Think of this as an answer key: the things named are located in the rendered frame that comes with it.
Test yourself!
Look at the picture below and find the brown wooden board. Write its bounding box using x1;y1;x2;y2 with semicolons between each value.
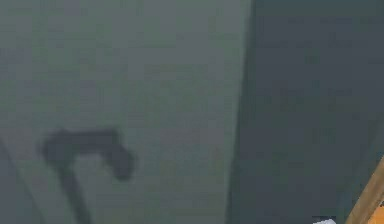
344;155;384;224

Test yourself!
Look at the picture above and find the small white box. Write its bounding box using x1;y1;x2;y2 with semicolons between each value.
311;215;338;224

